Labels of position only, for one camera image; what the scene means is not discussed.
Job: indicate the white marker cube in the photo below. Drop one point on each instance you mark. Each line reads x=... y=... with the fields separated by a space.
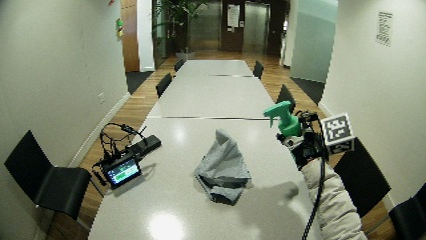
x=336 y=128

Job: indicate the tall green potted plant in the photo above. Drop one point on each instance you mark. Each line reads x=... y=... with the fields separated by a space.
x=177 y=23

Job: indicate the grey cloth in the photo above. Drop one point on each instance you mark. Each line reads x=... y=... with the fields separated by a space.
x=221 y=166

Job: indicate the black rectangular box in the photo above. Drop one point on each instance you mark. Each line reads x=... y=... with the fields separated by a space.
x=146 y=144

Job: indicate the white paper door notice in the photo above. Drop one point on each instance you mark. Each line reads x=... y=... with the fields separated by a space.
x=233 y=15

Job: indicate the white wall socket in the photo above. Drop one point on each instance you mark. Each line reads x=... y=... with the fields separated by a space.
x=101 y=97

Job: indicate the white paper wall notice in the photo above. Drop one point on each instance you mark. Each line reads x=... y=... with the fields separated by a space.
x=383 y=28

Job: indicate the green wall sign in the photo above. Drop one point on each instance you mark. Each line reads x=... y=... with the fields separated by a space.
x=118 y=27

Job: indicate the metal lift door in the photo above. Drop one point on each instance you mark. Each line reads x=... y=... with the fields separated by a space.
x=255 y=26

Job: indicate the black chair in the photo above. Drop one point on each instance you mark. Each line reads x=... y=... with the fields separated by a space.
x=286 y=96
x=162 y=85
x=258 y=69
x=48 y=183
x=360 y=180
x=178 y=64
x=410 y=215

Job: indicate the frosted glass panel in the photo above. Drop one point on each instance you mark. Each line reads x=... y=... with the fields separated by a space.
x=314 y=40

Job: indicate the small black monitor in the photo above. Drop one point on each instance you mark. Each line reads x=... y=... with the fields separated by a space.
x=121 y=172

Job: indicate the green spray bottle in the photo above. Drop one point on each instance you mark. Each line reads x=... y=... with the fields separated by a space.
x=287 y=123

